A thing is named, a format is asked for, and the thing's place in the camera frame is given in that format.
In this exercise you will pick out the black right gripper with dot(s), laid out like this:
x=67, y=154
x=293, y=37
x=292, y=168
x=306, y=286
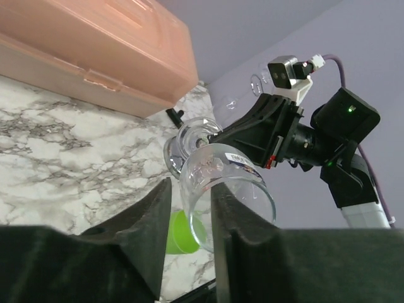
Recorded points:
x=286, y=138

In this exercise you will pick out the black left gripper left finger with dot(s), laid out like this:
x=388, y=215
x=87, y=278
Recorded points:
x=118, y=260

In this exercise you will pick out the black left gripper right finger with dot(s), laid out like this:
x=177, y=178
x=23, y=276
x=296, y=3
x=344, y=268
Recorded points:
x=256, y=261

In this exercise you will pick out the tall clear wine glass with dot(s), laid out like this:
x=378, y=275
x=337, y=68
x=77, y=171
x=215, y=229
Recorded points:
x=215, y=170

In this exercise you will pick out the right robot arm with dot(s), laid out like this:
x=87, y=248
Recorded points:
x=340, y=125

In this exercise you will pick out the green plastic goblet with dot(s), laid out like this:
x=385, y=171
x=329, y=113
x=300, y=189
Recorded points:
x=183, y=238

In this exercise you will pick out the black corkscrew tool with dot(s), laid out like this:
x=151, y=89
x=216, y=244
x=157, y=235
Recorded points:
x=175, y=117

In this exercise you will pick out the pink plastic storage box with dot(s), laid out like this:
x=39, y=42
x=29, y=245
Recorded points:
x=134, y=57

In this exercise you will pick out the chrome wire wine glass rack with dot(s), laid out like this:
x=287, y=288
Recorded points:
x=252, y=104

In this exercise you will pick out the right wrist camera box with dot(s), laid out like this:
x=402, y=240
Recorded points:
x=292, y=78

